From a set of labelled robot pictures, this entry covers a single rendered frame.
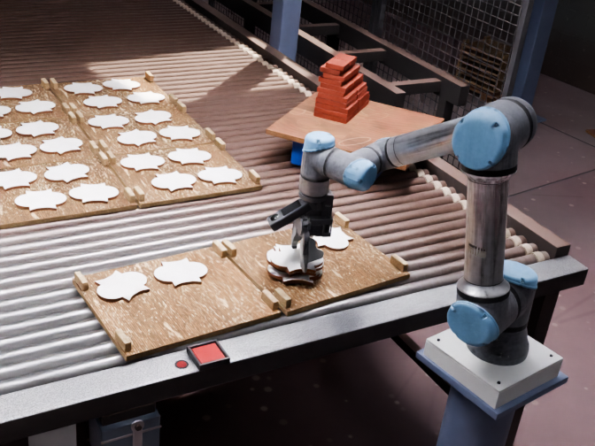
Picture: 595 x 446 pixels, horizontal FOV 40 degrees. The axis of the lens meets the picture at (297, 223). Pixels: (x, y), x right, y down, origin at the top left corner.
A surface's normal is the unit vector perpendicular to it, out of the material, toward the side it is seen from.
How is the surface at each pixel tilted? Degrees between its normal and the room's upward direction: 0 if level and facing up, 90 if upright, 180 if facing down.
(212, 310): 0
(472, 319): 98
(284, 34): 90
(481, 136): 83
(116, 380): 0
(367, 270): 0
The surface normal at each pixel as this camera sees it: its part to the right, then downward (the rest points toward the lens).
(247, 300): 0.10, -0.87
